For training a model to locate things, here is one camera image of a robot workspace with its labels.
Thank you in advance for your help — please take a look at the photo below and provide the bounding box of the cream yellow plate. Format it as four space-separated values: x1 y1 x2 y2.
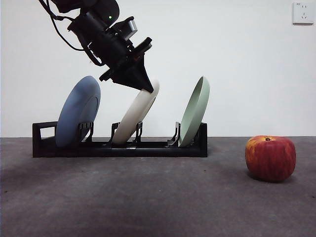
112 79 160 145

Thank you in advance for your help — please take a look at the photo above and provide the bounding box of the red yellow apple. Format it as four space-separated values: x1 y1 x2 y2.
244 135 297 184

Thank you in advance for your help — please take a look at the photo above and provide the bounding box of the pale blue plate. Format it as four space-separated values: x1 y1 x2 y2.
55 75 102 148

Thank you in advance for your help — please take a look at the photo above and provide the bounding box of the pale green plate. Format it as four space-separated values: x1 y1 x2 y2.
178 76 211 148

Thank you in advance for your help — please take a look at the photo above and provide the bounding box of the black plate rack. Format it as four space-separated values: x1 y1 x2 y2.
32 121 208 158

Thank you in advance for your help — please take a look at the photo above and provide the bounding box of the pale grey camera box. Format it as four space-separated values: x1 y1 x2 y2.
113 16 138 40

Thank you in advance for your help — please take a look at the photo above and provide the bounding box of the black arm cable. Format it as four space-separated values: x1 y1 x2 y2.
38 0 86 51

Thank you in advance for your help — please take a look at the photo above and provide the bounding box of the white wall socket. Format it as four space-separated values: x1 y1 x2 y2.
292 1 315 25

